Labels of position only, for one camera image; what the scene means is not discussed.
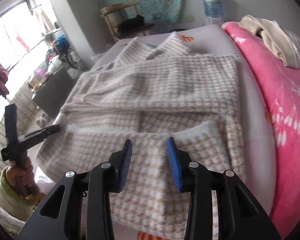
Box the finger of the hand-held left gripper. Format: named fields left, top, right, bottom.
left=5, top=104, right=27, bottom=169
left=1, top=125, right=61, bottom=159

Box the beige white checked blanket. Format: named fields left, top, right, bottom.
left=36, top=32, right=246, bottom=238

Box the beige jacket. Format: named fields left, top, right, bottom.
left=238, top=14, right=300, bottom=68

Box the pink floral blanket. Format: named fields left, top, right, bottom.
left=221, top=21, right=300, bottom=236

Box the dark grey board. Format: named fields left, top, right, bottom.
left=31, top=67, right=73, bottom=120

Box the black bag on chair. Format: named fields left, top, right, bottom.
left=117, top=15, right=146, bottom=30

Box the wooden chair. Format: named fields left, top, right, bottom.
left=100, top=2, right=156, bottom=43

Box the person's left hand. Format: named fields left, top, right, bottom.
left=5, top=158, right=41, bottom=198

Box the person's left forearm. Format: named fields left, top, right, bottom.
left=0, top=166, right=47, bottom=231

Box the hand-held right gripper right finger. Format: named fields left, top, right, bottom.
left=166, top=137, right=281, bottom=240

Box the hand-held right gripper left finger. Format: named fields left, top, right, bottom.
left=17, top=139, right=133, bottom=240

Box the beige shoe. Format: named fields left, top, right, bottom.
left=36, top=112, right=50, bottom=128

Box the grey garment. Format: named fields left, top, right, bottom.
left=281, top=28, right=300, bottom=66

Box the blue water bottle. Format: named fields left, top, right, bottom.
left=201, top=0, right=223, bottom=20

